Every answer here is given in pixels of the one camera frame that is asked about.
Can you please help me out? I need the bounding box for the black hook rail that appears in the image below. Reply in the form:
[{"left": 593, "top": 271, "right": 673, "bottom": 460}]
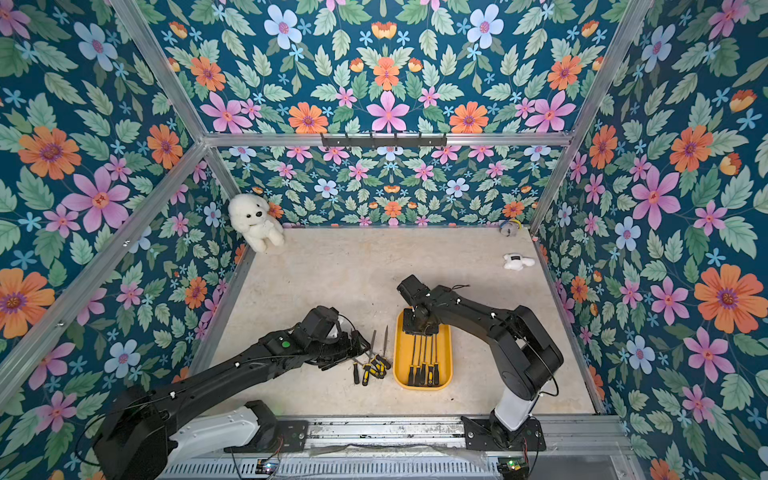
[{"left": 320, "top": 133, "right": 448, "bottom": 149}]

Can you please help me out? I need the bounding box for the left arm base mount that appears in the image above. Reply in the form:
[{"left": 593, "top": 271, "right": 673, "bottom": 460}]
[{"left": 224, "top": 400, "right": 309, "bottom": 454}]

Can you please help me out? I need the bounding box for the yellow storage tray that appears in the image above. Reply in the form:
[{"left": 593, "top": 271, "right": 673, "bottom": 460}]
[{"left": 392, "top": 308, "right": 453, "bottom": 391}]

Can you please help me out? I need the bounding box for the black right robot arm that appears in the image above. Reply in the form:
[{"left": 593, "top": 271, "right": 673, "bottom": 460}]
[{"left": 397, "top": 275, "right": 564, "bottom": 433}]

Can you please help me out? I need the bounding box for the aluminium frame post right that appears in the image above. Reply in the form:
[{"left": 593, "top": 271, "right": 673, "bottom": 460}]
[{"left": 529, "top": 0, "right": 653, "bottom": 238}]

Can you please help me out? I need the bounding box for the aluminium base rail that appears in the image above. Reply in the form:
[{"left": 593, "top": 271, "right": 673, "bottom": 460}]
[{"left": 160, "top": 415, "right": 646, "bottom": 479}]

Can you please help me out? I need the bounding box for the aluminium frame post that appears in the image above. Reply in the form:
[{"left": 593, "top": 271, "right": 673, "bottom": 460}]
[
  {"left": 112, "top": 0, "right": 241, "bottom": 198},
  {"left": 529, "top": 0, "right": 653, "bottom": 238}
]

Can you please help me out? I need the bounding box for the aluminium frame top bar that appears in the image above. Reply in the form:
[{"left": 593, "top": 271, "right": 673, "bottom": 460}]
[{"left": 205, "top": 133, "right": 572, "bottom": 148}]

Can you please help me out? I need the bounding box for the white plush bear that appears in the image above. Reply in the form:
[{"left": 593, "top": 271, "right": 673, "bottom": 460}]
[{"left": 228, "top": 193, "right": 285, "bottom": 253}]

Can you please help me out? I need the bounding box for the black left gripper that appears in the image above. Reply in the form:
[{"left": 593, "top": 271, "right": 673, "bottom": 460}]
[{"left": 305, "top": 329, "right": 374, "bottom": 371}]

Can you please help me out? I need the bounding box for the small white plush toy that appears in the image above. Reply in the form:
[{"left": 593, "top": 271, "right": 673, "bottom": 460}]
[{"left": 503, "top": 253, "right": 536, "bottom": 271}]

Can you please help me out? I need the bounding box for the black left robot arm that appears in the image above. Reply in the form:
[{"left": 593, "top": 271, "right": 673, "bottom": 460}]
[{"left": 92, "top": 306, "right": 370, "bottom": 479}]

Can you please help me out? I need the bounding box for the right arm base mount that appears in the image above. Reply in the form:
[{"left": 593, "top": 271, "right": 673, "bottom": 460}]
[{"left": 460, "top": 414, "right": 547, "bottom": 452}]

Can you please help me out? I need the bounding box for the aluminium frame post left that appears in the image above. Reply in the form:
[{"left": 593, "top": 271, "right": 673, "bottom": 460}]
[{"left": 112, "top": 0, "right": 241, "bottom": 198}]

